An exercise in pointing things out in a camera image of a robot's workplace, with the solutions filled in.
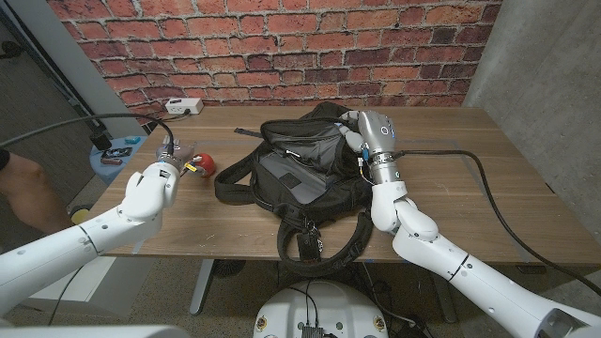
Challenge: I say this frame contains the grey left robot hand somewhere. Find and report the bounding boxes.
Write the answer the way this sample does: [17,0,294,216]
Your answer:
[154,134,208,178]

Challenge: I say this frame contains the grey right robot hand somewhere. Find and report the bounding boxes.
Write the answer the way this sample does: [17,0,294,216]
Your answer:
[339,109,399,166]

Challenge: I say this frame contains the black backpack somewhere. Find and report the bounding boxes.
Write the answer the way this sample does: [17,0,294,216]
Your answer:
[213,100,391,278]

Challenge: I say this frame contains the white power strip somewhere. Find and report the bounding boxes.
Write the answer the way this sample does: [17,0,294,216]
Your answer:
[164,97,205,116]

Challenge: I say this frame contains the blue round stool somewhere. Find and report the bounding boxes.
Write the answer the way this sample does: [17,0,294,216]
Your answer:
[88,135,149,185]

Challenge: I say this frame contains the black cylinder cup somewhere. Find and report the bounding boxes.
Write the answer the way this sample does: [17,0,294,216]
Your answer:
[88,131,113,152]

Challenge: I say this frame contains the yellow round object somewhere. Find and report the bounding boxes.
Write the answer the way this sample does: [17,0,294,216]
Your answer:
[68,204,93,226]

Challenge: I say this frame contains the black round floor fan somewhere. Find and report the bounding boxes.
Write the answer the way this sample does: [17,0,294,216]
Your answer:
[213,259,248,279]

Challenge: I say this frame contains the black luggage tag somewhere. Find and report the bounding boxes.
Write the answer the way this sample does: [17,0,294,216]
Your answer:
[295,232,323,262]

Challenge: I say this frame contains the red brick printed backdrop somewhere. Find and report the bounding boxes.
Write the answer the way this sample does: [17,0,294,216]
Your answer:
[46,0,503,126]

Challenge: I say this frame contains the grey table leg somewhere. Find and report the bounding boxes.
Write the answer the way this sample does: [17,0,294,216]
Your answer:
[189,258,215,315]

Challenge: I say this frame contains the white floor platform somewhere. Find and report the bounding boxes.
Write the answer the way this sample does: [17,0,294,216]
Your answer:
[13,255,156,320]

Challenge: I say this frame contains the person's bare leg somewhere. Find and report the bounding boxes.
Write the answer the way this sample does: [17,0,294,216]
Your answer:
[0,148,74,236]

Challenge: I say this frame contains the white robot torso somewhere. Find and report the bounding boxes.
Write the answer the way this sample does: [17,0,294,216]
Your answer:
[252,280,390,338]

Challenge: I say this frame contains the black power strip cord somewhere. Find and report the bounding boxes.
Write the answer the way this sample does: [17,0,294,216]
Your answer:
[145,108,192,128]

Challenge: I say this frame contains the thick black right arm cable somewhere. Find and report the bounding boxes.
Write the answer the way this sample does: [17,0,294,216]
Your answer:
[393,148,601,297]

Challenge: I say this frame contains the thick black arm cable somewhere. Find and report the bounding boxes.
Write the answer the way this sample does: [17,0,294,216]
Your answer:
[393,148,601,297]
[0,112,176,150]

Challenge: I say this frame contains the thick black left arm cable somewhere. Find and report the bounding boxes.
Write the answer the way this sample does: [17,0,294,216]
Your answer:
[0,112,176,150]

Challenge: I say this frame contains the grey door frame post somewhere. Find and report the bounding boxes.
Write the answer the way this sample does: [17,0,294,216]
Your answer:
[7,0,146,137]

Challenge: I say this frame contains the thin black left arm wire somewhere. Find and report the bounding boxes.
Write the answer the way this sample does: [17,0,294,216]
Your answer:
[46,267,84,328]

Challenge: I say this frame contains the black door handle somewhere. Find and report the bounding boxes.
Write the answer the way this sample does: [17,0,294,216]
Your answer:
[0,40,24,60]

